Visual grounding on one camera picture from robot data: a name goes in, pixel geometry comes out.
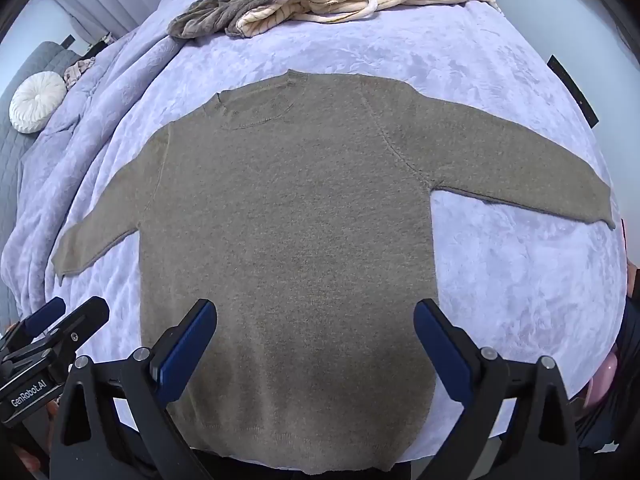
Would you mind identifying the black strap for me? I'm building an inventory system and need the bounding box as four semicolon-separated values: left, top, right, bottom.
546;55;599;129

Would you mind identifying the grey fuzzy garment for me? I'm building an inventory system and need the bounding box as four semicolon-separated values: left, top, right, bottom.
167;0;293;41

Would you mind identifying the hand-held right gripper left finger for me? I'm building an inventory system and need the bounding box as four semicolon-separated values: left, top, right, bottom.
49;299;218;480

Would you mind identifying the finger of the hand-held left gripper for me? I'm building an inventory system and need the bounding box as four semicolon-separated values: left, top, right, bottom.
0;296;67;357
29;296;111;362

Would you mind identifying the pale pleated curtain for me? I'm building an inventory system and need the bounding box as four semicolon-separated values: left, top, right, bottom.
40;0;166;51

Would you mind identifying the lavender plush blanket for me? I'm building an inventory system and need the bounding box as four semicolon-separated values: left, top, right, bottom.
0;0;628;461

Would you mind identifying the person's dark clothing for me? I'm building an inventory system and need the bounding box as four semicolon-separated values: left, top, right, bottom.
575;310;640;456

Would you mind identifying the olive knit sweater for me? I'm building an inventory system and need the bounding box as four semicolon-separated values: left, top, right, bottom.
51;70;617;476

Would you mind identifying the pink object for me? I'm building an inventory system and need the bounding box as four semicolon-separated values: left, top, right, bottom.
582;350;621;411

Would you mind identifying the white round cushion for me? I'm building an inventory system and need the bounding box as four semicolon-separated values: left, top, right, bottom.
9;72;68;134

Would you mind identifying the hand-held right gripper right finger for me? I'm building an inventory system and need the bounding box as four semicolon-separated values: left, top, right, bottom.
413;298;583;480

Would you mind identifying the small floral cloth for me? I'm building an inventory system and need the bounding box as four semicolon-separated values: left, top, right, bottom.
62;57;96;93

